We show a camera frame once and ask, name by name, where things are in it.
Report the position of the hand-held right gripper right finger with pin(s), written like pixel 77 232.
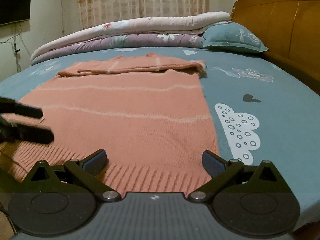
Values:
pixel 212 163

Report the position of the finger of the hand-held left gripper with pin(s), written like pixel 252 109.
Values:
pixel 32 135
pixel 25 110

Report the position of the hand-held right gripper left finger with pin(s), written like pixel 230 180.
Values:
pixel 96 160

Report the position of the pink striped knit sweater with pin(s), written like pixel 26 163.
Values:
pixel 125 110

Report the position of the bed with blue floral sheet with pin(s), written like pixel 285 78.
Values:
pixel 275 120

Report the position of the purple floral quilt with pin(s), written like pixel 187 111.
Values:
pixel 125 42

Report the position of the blue pillow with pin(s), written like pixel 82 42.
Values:
pixel 230 36

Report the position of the pink floral quilt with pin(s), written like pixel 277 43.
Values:
pixel 150 23

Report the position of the wooden headboard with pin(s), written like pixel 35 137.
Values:
pixel 287 25

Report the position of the patterned curtain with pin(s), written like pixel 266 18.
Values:
pixel 150 0

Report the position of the black wall television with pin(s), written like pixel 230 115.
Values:
pixel 12 8

